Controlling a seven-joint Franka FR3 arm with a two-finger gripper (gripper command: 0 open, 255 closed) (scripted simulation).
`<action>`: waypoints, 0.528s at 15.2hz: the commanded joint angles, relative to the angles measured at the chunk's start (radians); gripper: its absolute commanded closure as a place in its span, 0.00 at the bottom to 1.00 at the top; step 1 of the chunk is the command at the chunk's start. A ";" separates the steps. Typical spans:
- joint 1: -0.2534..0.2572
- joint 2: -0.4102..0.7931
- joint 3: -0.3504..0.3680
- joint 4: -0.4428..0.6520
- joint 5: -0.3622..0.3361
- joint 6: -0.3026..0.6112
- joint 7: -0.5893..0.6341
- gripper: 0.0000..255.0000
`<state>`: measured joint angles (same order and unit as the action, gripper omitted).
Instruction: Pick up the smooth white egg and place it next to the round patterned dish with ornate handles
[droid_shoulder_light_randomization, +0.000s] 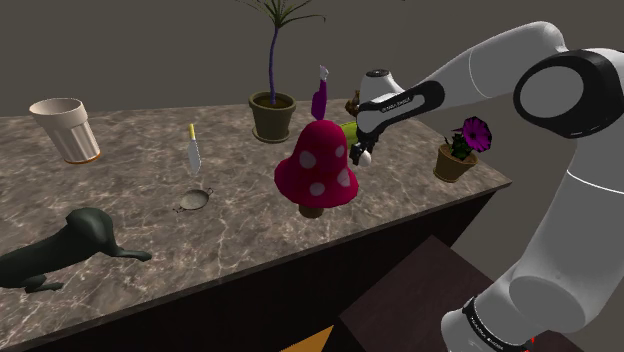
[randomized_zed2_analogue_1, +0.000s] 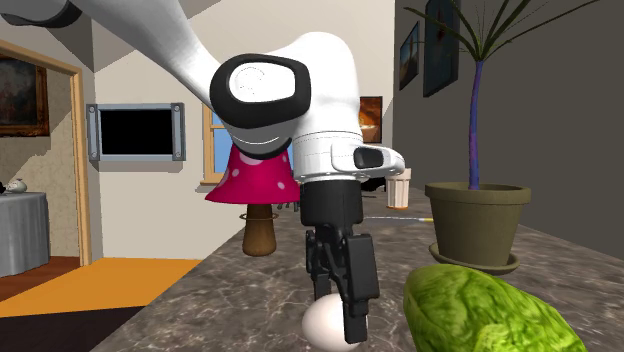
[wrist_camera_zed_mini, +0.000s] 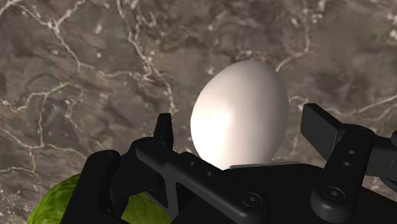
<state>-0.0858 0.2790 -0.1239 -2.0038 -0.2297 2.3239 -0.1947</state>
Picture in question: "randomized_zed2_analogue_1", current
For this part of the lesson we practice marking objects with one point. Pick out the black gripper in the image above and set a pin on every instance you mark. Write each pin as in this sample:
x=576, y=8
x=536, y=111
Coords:
x=331, y=204

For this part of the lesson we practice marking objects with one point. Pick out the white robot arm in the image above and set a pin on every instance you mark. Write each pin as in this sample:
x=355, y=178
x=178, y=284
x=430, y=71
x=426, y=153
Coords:
x=322, y=102

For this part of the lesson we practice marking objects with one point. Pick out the white egg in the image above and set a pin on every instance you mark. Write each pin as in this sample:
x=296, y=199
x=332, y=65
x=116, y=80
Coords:
x=322, y=325

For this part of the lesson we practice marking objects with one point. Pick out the white pen with yellow tip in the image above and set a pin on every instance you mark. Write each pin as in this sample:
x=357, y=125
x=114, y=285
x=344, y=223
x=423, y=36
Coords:
x=400, y=218

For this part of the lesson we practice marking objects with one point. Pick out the white ribbed cup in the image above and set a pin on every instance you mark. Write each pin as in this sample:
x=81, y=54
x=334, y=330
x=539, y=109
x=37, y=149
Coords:
x=398, y=191

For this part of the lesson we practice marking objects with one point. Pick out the red spotted mushroom figure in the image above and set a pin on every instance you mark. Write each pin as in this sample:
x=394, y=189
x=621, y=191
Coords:
x=253, y=183

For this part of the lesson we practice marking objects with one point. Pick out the potted plant in olive pot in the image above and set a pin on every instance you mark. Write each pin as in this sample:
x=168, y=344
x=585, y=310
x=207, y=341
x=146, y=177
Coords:
x=475, y=224

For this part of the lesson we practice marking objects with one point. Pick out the green lettuce head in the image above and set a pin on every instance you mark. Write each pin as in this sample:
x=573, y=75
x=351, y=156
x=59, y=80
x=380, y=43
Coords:
x=478, y=312

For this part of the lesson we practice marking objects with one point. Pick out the wooden framed window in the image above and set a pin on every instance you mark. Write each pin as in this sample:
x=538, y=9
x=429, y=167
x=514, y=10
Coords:
x=209, y=146

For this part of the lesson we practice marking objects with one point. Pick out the table with grey cloth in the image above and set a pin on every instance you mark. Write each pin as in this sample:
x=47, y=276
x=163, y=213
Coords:
x=22, y=234

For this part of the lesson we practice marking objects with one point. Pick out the orange wall picture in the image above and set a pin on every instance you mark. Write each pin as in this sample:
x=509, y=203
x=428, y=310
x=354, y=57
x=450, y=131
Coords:
x=371, y=119

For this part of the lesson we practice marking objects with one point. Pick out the small dark framed wall picture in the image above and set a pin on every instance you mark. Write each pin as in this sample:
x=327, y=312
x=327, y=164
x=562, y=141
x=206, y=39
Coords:
x=409, y=56

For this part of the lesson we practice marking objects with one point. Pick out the large dark framed wall picture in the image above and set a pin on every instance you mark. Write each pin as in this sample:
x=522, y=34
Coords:
x=441, y=46

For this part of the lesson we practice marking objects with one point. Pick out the grey framed black wall screen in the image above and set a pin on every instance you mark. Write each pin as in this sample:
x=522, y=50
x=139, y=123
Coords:
x=136, y=131

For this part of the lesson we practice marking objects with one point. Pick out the wooden door frame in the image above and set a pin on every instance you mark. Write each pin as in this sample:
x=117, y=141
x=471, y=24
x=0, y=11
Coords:
x=82, y=170

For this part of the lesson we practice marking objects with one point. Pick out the dark picture in brown frame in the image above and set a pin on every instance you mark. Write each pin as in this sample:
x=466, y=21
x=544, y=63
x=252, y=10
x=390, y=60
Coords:
x=22, y=97

